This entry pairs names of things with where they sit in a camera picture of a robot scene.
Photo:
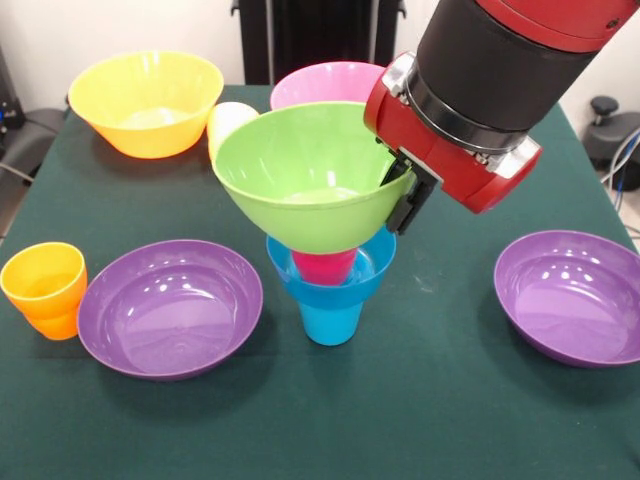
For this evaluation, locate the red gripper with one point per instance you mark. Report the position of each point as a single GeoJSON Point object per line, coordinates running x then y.
{"type": "Point", "coordinates": [430, 150]}

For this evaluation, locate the green plastic bowl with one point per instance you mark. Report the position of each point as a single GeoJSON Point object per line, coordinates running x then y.
{"type": "Point", "coordinates": [310, 220]}

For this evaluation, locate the red plastic cup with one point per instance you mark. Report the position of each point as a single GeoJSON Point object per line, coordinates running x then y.
{"type": "Point", "coordinates": [325, 267]}

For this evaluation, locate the large pink plastic bowl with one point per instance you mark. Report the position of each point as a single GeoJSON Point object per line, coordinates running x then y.
{"type": "Point", "coordinates": [325, 85]}

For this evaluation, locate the small blue plastic bowl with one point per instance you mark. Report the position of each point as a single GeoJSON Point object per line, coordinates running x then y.
{"type": "Point", "coordinates": [330, 295]}

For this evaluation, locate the blue plastic cup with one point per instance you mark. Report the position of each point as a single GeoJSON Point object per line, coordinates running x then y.
{"type": "Point", "coordinates": [330, 327]}

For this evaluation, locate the yellow orange plastic cup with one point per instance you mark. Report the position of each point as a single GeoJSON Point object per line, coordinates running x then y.
{"type": "Point", "coordinates": [225, 120]}

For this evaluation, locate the shallow purple plastic bowl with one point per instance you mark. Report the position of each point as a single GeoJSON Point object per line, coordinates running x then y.
{"type": "Point", "coordinates": [575, 315]}
{"type": "Point", "coordinates": [170, 330]}

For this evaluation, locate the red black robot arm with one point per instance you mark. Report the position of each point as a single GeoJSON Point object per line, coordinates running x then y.
{"type": "Point", "coordinates": [510, 70]}

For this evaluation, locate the black stand with knob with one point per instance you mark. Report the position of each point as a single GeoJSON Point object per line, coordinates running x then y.
{"type": "Point", "coordinates": [610, 135]}

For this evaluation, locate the dark green tablecloth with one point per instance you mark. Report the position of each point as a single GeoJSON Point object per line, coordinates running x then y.
{"type": "Point", "coordinates": [380, 425]}

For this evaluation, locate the large orange plastic bowl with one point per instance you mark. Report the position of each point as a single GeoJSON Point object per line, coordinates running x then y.
{"type": "Point", "coordinates": [145, 137]}

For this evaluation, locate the black grey chair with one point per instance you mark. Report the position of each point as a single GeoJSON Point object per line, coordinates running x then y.
{"type": "Point", "coordinates": [30, 140]}

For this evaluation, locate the black equipment box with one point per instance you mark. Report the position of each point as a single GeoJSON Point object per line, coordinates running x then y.
{"type": "Point", "coordinates": [7, 100]}

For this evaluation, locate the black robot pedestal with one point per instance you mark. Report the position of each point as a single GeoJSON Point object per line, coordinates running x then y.
{"type": "Point", "coordinates": [320, 30]}

